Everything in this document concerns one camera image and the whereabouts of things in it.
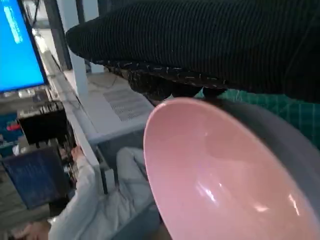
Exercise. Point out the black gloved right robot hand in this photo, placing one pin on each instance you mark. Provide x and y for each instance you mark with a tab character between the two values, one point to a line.
200	40

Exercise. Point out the pink bowl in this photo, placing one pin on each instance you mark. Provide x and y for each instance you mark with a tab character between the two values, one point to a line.
212	162

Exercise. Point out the small white vented cabinet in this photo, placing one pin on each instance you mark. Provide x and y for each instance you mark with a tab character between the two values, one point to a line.
120	110

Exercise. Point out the green cutting mat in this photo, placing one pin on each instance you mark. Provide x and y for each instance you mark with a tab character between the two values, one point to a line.
295	112

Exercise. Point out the white desk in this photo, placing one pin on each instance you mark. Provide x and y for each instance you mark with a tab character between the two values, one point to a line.
77	130

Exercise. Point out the black desk device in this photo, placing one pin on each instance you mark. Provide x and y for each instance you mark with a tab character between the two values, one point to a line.
42	125

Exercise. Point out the blue screen monitor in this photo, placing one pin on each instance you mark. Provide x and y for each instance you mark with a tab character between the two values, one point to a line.
15	50

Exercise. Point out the person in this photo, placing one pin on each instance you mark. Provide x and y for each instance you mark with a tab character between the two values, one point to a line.
100	212

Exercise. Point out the dark laptop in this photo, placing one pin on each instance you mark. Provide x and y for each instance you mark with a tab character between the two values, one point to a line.
35	175

